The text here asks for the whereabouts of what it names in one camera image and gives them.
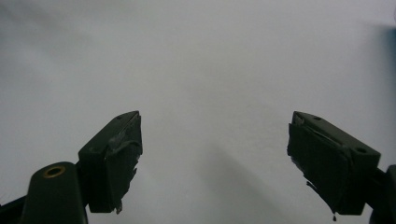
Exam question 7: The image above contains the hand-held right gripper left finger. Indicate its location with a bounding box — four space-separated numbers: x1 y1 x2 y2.
78 110 144 215

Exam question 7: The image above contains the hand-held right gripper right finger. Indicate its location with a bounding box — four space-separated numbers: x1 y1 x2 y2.
287 110 382 222

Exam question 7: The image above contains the dark blue object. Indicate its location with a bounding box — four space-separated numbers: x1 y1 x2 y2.
386 27 396 82

